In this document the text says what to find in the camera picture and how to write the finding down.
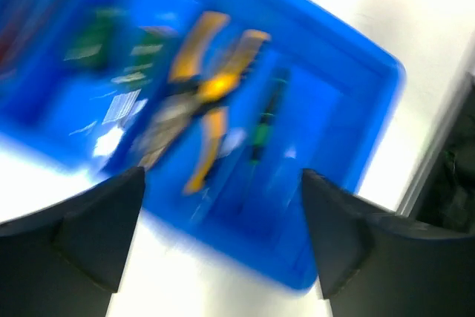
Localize yellow black pliers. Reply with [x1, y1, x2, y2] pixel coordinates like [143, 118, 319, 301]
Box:
[137, 11, 230, 171]
[163, 29, 272, 195]

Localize green orange stubby screwdriver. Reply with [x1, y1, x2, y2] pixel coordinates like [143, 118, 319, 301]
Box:
[111, 26, 177, 91]

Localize thin green precision screwdriver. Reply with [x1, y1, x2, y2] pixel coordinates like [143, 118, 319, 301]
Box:
[238, 67, 291, 213]

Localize blue divided plastic bin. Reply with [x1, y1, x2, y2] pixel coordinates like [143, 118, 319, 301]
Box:
[1, 0, 403, 290]

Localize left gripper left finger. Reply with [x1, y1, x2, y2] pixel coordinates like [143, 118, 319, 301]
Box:
[1, 167, 145, 317]

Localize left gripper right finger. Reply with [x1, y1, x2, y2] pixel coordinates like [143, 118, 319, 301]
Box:
[301, 169, 474, 316]

